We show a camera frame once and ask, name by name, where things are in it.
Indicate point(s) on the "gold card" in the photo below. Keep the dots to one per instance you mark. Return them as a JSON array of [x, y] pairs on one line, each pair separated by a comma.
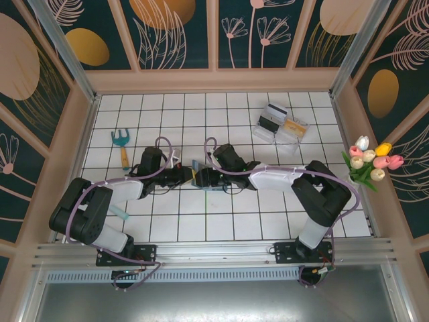
[[295, 127]]

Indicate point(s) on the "tulip bouquet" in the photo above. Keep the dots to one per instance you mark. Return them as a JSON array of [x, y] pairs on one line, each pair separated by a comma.
[[368, 161]]

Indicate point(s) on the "aluminium frame post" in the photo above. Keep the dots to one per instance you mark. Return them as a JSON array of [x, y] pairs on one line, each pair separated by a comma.
[[362, 43], [62, 43]]

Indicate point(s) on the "clear acrylic card stand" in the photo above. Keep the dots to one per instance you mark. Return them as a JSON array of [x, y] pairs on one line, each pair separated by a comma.
[[264, 134]]

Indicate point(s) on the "grey metal sheet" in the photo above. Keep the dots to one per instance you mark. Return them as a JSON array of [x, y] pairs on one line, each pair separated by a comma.
[[214, 302]]

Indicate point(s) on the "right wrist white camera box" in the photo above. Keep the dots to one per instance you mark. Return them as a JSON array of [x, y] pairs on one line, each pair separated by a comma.
[[214, 158]]

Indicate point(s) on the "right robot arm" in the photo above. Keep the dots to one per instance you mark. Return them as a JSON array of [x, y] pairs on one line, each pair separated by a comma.
[[321, 198]]

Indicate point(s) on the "aluminium rail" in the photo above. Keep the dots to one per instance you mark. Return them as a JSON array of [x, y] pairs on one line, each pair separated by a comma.
[[214, 251]]

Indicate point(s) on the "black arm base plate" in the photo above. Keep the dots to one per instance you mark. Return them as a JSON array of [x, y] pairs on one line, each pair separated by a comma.
[[147, 253], [285, 253]]

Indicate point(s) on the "white card with black stripe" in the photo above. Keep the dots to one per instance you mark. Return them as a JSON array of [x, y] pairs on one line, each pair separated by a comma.
[[279, 116]]

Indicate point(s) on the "light teal tube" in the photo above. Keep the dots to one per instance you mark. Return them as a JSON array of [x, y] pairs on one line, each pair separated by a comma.
[[120, 214]]

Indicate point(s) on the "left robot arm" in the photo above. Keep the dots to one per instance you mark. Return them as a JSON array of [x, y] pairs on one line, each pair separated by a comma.
[[83, 214]]

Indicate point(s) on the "teal card holder wallet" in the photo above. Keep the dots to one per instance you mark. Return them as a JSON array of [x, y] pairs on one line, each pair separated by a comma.
[[197, 165]]

